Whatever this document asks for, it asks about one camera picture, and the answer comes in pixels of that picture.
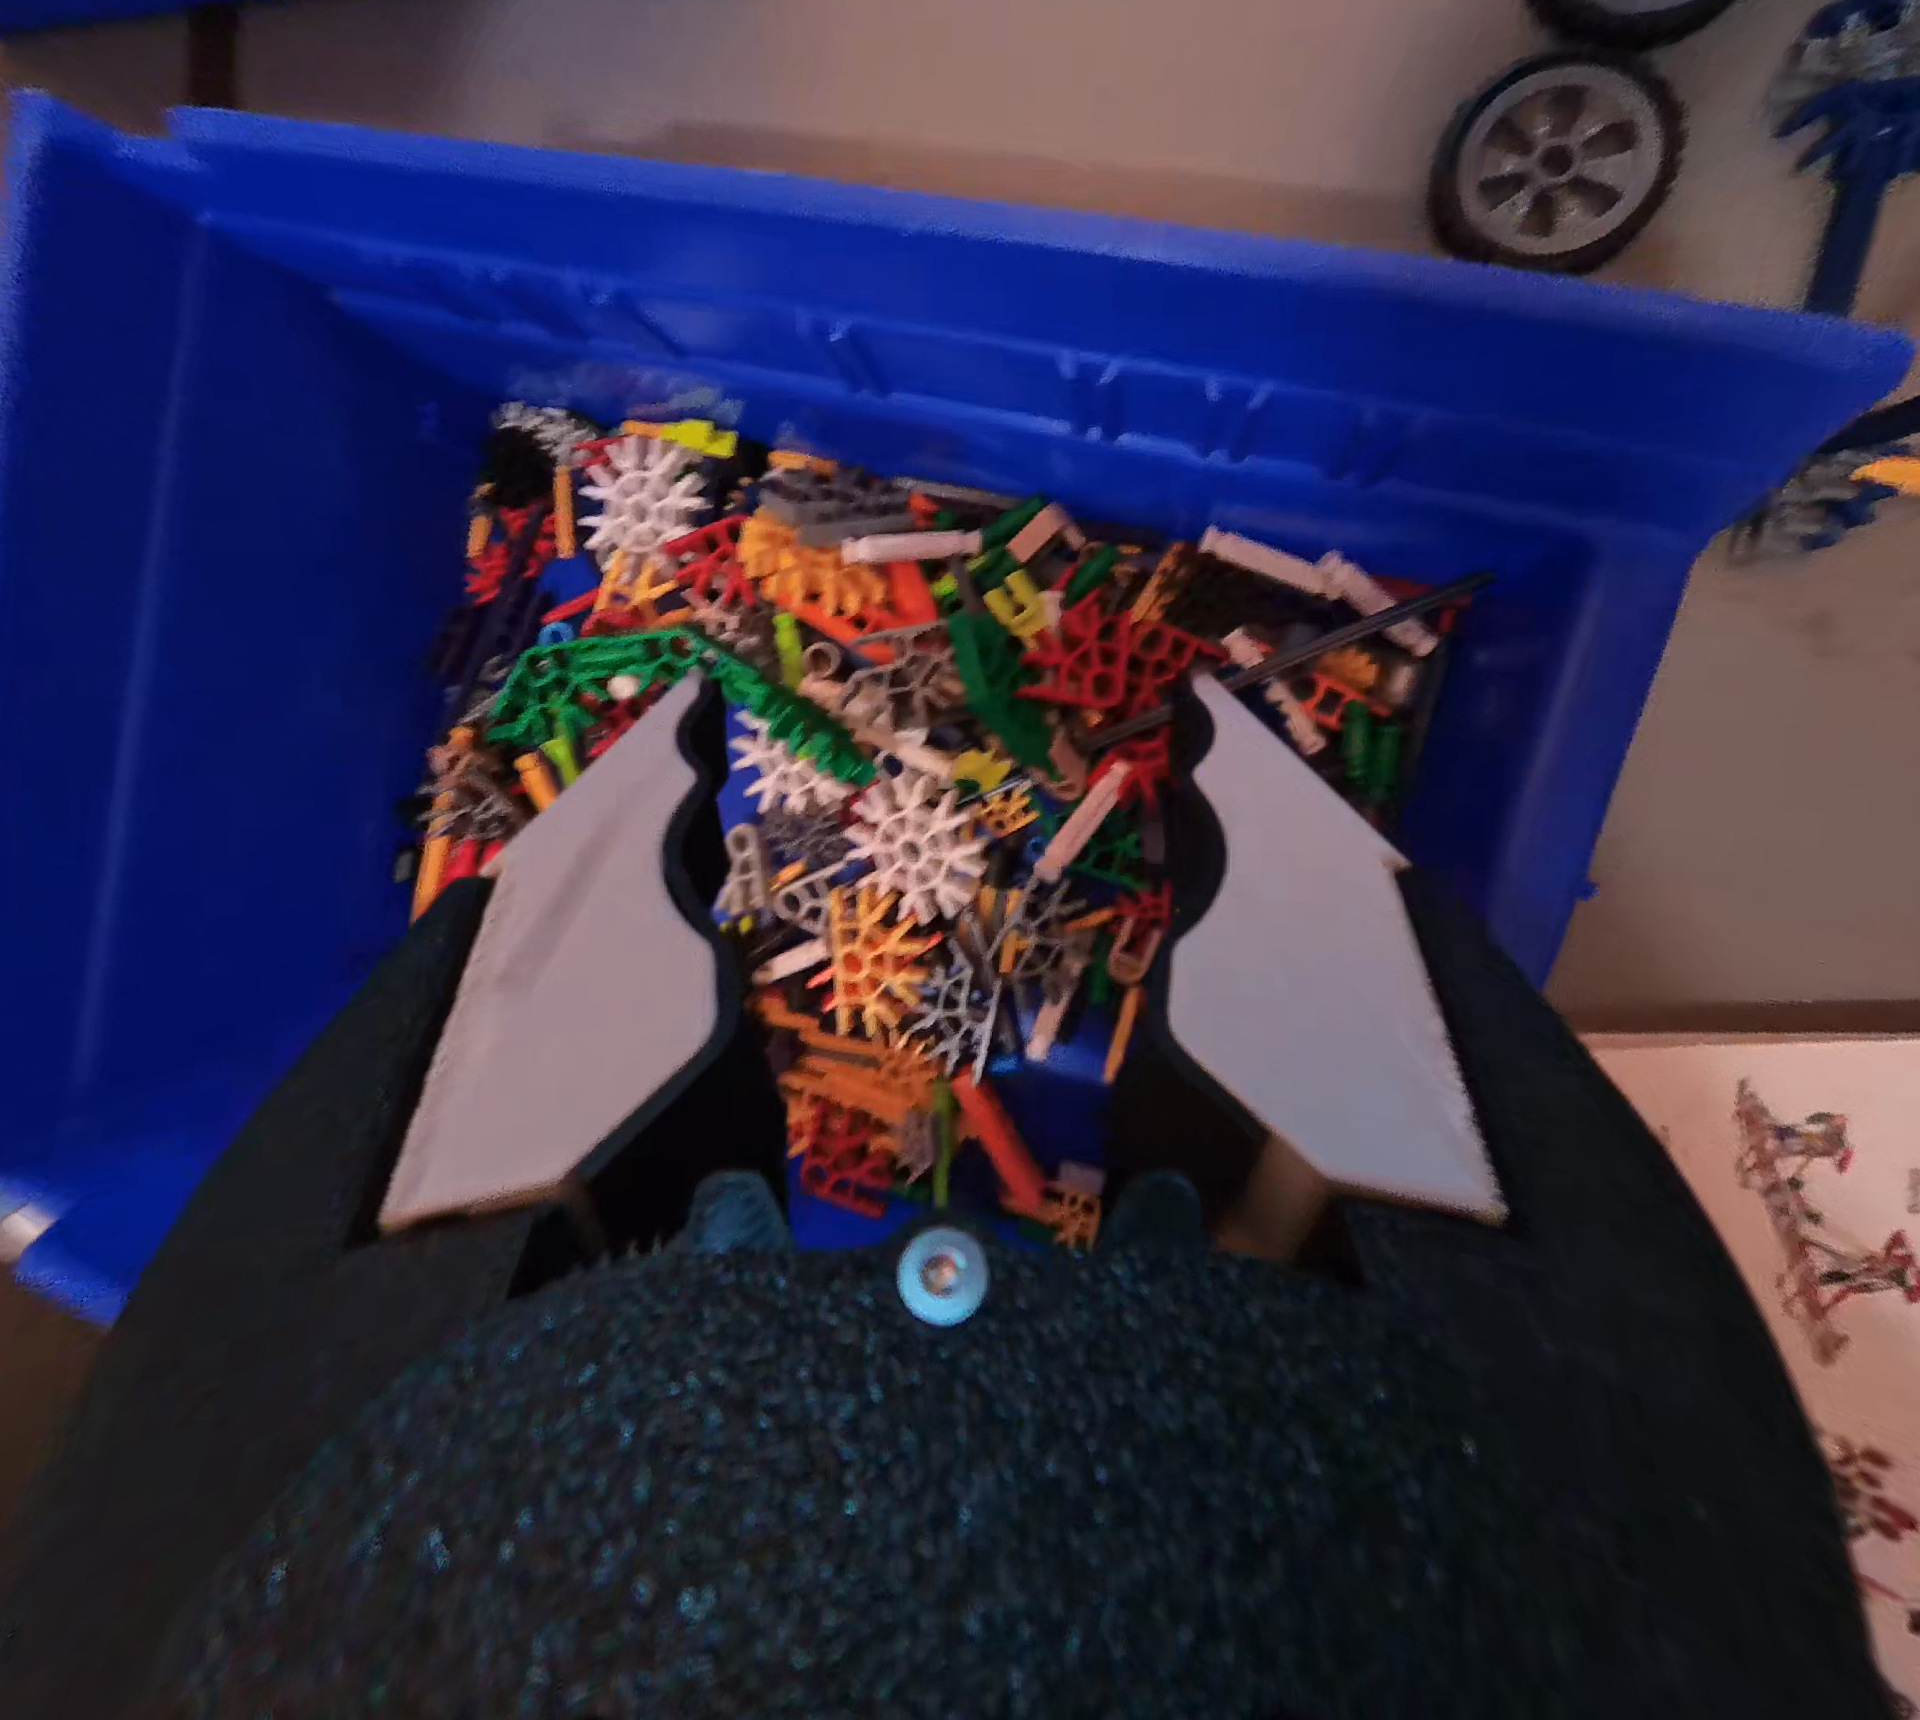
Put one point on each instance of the blue plastic parts bin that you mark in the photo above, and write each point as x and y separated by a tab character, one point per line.
225	700

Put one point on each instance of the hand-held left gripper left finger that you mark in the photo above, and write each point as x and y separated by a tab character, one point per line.
570	985

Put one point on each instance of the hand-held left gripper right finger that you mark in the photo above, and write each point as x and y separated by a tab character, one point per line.
1320	985

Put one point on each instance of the printed instruction booklet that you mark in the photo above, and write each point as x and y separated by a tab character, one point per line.
1800	1300

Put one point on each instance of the blue and yellow rod frame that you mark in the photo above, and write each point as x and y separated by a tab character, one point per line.
1853	101

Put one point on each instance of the pile of colourful construction pieces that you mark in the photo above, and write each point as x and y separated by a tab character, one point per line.
900	850

